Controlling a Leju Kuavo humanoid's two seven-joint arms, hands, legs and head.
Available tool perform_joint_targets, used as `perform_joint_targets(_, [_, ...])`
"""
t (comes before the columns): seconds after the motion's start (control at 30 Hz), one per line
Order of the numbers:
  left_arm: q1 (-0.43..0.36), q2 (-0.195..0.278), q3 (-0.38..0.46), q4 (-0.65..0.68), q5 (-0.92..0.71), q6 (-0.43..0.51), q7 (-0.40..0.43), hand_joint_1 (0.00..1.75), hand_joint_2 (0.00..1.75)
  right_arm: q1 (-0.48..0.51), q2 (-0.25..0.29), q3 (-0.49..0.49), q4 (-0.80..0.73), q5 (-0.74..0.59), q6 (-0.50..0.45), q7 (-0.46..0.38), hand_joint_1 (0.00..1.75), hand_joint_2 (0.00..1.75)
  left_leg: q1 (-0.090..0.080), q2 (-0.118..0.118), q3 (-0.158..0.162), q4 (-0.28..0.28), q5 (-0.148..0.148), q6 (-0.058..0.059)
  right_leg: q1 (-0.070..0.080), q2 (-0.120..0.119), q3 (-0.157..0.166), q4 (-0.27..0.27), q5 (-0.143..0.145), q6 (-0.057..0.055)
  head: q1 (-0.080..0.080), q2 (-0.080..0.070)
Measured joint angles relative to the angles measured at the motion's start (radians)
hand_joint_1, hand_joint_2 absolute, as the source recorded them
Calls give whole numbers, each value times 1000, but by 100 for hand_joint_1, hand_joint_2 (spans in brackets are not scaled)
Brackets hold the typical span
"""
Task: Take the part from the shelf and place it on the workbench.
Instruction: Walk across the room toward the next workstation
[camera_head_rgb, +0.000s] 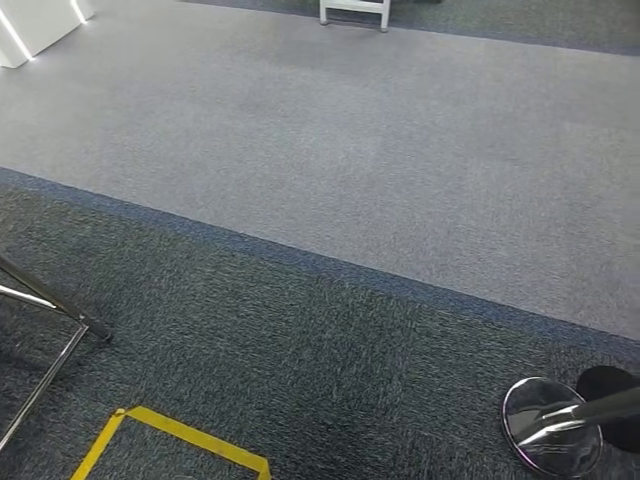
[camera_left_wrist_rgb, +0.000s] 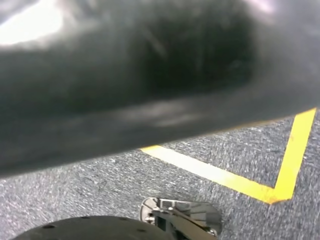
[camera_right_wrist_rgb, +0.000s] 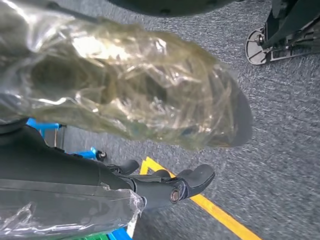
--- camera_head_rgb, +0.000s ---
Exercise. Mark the white stand frame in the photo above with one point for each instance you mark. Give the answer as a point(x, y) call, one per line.
point(385, 16)

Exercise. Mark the white display plinth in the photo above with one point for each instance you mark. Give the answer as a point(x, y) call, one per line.
point(35, 23)

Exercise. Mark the chrome stanchion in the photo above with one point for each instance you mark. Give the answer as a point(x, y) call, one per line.
point(550, 430)

